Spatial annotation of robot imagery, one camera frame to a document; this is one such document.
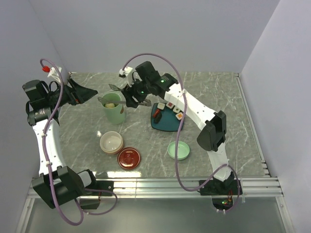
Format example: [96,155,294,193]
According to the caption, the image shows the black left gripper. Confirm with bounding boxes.
[46,78,97,108]

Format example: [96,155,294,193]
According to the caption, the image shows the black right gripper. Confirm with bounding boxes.
[121,75,151,109]

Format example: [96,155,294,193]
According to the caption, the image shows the steel serving tongs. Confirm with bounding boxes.
[97,84,152,107]

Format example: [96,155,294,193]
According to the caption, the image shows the beige bun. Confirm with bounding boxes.
[104,103,115,109]

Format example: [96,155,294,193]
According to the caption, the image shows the green sushi roll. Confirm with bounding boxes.
[173,106,181,114]

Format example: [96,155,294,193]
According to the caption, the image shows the orange sushi roll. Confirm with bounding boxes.
[175,112,183,121]

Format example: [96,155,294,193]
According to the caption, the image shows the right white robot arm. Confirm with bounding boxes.
[119,61,234,194]

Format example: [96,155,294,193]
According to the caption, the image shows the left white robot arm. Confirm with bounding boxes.
[22,79,99,209]

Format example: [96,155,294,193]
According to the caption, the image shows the green cylindrical lunch container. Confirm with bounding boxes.
[102,92,125,124]

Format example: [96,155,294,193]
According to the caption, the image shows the white sushi roll left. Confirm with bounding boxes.
[157,102,166,110]

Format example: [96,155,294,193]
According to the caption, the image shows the black spiky toy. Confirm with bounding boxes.
[154,113,162,124]

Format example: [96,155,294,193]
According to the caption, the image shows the red centre sushi roll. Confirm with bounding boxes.
[166,102,174,109]

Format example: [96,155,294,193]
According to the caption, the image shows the teal square plate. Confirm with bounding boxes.
[150,102,180,132]

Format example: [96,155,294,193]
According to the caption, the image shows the cream inner bowl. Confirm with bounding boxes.
[100,131,124,154]

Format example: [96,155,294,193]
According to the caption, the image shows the red round lid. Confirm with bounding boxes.
[117,147,141,170]

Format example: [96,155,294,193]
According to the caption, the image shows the green round lid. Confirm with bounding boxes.
[167,141,190,160]

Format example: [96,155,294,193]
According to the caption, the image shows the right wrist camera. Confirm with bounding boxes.
[119,67,135,86]

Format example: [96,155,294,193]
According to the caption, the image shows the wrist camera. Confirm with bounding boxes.
[47,67,61,83]
[119,67,135,86]

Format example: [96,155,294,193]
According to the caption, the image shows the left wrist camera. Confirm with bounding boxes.
[47,67,61,83]

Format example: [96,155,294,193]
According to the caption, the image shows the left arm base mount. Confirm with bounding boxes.
[79,180,114,211]

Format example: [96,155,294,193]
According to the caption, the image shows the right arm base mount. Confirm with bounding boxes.
[197,179,243,212]

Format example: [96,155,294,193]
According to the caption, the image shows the aluminium rail frame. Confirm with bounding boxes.
[17,72,295,233]

